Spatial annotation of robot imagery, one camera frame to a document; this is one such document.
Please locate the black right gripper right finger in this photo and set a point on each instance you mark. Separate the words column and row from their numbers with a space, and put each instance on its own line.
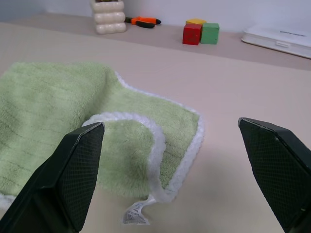
column 279, row 165

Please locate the green towel with white trim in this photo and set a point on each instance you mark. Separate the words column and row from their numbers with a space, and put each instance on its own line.
column 48, row 102

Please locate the green wooden cube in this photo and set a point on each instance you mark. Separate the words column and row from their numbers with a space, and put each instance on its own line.
column 210, row 33

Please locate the white flat plastic case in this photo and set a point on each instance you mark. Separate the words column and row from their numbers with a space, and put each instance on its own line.
column 279, row 38

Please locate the yellow wooden cube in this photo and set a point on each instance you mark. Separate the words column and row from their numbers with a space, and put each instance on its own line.
column 196, row 21

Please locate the orange and black pliers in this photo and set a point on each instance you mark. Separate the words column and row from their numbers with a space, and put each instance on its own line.
column 143, row 21

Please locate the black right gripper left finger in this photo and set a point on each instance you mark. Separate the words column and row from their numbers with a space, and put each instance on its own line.
column 60, row 184

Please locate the red wooden cube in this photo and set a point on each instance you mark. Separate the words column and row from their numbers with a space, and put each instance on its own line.
column 192, row 34

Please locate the cream ribbed plant pot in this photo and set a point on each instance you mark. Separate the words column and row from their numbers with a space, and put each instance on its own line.
column 109, row 19

